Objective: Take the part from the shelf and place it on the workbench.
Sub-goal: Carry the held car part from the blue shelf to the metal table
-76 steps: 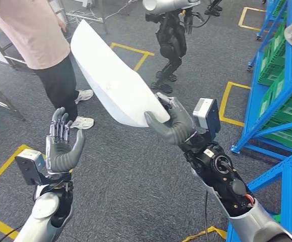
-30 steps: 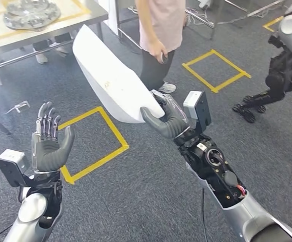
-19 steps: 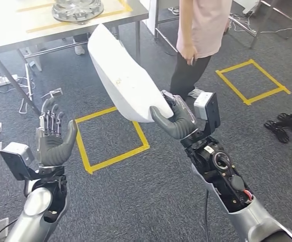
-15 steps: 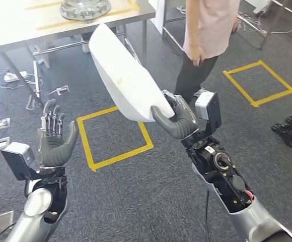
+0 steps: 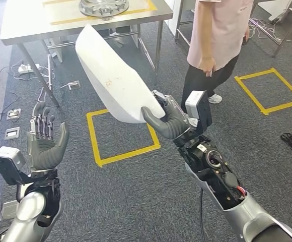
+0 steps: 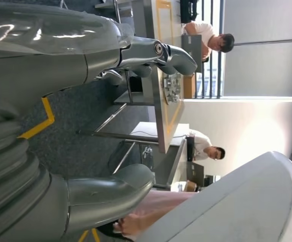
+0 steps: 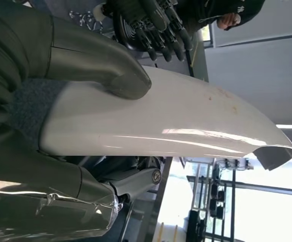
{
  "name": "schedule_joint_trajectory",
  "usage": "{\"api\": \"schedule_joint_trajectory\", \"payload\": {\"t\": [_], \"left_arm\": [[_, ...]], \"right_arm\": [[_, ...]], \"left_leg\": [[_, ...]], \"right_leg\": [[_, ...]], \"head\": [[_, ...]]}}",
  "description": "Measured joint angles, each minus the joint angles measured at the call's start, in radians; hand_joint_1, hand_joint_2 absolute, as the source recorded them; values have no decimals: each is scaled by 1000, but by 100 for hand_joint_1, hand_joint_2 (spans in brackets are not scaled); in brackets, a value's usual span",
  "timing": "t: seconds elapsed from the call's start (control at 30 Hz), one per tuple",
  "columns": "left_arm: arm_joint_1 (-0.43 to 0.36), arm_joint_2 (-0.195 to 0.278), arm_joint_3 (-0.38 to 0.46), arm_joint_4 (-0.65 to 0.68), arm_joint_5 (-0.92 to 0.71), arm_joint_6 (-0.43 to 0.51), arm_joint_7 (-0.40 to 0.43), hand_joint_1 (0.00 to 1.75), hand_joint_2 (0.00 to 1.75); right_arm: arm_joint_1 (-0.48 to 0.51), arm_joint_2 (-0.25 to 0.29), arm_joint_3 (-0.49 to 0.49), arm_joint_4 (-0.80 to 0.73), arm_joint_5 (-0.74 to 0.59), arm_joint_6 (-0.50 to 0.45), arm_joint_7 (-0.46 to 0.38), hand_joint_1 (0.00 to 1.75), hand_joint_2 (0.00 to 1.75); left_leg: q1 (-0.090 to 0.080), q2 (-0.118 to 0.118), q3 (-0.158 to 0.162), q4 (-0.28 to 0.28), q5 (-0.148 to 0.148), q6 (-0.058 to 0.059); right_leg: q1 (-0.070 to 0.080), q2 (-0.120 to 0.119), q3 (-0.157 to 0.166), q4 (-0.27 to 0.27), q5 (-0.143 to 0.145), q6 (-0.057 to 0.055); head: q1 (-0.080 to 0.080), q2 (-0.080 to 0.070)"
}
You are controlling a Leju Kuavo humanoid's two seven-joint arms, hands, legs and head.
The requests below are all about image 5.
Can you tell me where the white curved plastic part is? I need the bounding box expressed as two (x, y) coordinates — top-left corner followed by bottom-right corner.
(75, 24), (166, 124)

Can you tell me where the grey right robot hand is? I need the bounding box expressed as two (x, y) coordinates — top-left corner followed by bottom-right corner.
(140, 90), (190, 140)

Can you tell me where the stainless steel workbench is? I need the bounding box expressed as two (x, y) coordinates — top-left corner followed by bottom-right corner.
(0, 0), (174, 107)

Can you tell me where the metal floor socket plate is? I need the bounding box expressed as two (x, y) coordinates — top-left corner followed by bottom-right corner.
(6, 108), (21, 121)
(5, 127), (20, 140)
(1, 200), (18, 220)
(67, 80), (81, 91)

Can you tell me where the person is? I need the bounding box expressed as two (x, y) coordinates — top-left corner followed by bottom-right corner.
(180, 0), (255, 114)

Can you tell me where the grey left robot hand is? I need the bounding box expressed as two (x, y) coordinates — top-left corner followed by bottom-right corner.
(27, 101), (69, 171)

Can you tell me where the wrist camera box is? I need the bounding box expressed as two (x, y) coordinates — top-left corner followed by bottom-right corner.
(0, 146), (27, 186)
(185, 90), (213, 134)

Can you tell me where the white power strip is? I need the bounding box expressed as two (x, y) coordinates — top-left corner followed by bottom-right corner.
(17, 63), (41, 75)

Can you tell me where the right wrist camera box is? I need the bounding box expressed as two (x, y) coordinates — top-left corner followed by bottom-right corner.
(185, 90), (213, 134)

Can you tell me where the yellow tape square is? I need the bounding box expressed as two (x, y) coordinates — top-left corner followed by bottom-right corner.
(234, 68), (292, 116)
(86, 108), (161, 168)

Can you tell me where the silver wheel cover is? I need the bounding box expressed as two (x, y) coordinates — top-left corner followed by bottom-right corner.
(79, 0), (130, 18)

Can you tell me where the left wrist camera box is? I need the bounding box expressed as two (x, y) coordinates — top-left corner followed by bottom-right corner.
(0, 146), (27, 186)

